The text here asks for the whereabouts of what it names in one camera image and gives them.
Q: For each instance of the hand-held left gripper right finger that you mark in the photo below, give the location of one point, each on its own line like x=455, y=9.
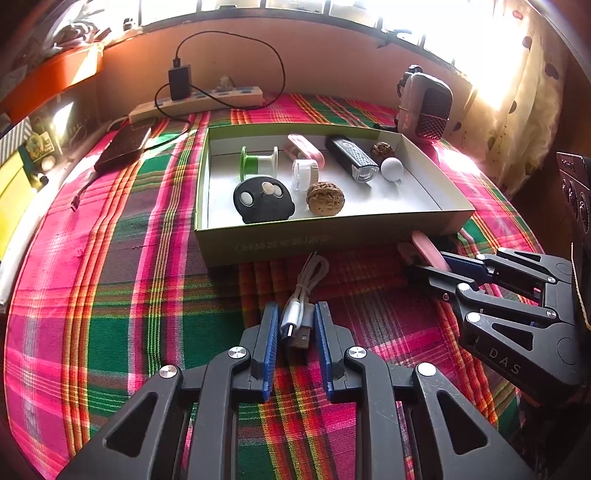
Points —
x=323, y=350

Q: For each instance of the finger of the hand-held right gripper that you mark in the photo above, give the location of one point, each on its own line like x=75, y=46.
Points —
x=466, y=266
x=438, y=279

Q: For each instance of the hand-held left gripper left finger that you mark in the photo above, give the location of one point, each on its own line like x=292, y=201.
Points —
x=272, y=350

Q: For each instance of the pink case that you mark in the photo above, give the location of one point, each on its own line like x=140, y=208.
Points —
x=429, y=249

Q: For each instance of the green cardboard box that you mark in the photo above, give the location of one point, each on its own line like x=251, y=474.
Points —
x=323, y=240

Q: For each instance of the white ball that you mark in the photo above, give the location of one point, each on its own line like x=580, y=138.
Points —
x=391, y=169

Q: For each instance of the wrinkled brown walnut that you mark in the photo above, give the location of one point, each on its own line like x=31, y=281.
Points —
x=325, y=198

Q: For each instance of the pitted brown walnut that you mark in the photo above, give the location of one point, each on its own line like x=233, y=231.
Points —
x=383, y=151

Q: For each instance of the black oval three-button device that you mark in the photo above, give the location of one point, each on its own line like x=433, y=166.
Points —
x=263, y=210

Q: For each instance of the black bike light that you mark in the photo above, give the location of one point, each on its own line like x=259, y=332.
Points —
x=351, y=154

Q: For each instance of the small white jar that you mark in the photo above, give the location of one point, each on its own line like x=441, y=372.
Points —
x=302, y=175

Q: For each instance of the green and white spool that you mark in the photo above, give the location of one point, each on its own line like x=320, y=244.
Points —
x=258, y=162

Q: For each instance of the plaid tablecloth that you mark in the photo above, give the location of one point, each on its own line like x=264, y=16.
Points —
x=138, y=277

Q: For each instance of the white and black heater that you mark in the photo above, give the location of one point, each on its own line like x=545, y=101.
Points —
x=427, y=110

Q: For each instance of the cream dotted curtain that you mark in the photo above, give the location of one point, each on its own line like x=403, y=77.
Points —
x=521, y=115

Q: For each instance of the black window latch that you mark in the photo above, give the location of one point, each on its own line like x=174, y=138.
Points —
x=395, y=37

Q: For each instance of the black power bank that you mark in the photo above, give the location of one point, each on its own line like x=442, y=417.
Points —
x=122, y=147

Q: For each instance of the white power strip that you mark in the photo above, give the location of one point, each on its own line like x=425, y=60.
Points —
x=231, y=94

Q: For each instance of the black charger adapter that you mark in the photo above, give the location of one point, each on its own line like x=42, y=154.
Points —
x=179, y=83

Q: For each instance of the yellow cardboard box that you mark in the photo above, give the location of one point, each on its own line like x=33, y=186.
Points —
x=11, y=194

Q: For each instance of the small green card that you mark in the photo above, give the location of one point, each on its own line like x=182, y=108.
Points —
x=41, y=144

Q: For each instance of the green striped box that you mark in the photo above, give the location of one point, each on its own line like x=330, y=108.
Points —
x=14, y=138

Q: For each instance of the orange plastic tray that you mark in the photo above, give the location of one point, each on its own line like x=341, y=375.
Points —
x=51, y=76

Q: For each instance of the pile of white bags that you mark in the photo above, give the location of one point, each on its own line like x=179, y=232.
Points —
x=74, y=34

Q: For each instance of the window frame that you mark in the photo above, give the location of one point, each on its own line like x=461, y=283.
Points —
x=325, y=7

